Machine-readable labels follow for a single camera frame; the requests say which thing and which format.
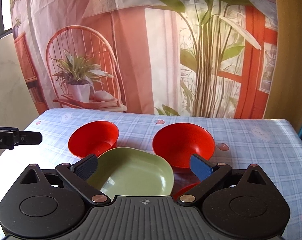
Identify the printed room scene backdrop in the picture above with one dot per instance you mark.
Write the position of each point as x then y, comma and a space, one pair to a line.
200, 58

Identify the green square plate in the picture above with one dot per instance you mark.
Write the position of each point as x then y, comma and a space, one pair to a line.
125, 171

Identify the wooden yellow panel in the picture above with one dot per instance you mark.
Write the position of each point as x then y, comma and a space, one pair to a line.
285, 97

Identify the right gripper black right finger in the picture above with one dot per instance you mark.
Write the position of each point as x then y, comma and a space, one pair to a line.
212, 177

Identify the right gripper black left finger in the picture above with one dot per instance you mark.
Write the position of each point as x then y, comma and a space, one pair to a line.
75, 176

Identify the red bowl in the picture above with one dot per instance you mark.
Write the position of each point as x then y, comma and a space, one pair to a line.
93, 138
177, 142
184, 190

